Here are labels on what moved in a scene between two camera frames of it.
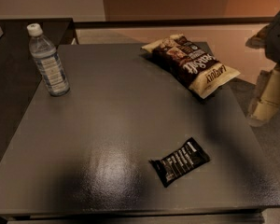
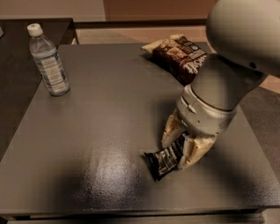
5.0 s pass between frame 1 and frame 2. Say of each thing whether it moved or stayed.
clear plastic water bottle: stayed
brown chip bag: stayed
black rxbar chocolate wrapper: moved
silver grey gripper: moved
